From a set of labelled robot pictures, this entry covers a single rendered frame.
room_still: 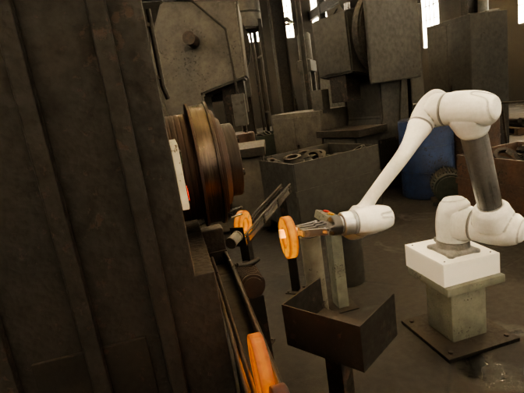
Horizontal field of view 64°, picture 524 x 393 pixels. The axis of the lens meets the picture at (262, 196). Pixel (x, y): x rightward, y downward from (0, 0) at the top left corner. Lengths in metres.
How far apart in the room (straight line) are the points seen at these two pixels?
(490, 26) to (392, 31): 1.65
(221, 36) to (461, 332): 3.24
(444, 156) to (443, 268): 2.88
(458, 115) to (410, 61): 3.59
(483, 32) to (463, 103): 4.58
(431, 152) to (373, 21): 1.53
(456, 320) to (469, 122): 1.02
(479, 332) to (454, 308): 0.22
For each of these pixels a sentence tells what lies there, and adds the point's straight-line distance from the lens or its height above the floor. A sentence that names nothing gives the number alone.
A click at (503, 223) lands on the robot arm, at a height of 0.66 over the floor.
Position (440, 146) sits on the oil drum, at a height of 0.57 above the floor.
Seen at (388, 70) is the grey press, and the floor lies 1.45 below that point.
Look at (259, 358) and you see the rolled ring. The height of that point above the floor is 0.76.
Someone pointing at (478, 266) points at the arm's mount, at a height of 0.41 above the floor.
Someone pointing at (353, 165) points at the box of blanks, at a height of 0.59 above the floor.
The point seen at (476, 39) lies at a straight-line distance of 6.25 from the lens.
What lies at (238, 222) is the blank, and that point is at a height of 0.74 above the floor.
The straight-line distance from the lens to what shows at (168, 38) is 4.37.
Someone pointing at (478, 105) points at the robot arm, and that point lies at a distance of 1.75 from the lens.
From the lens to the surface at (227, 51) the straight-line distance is 4.27.
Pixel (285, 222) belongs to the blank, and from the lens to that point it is 1.47.
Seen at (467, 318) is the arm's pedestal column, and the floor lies 0.13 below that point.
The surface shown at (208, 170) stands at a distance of 1.39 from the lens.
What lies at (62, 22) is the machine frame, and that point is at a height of 1.56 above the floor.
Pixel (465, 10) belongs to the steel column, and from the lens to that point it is 12.99.
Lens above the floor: 1.32
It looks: 13 degrees down
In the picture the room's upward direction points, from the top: 9 degrees counter-clockwise
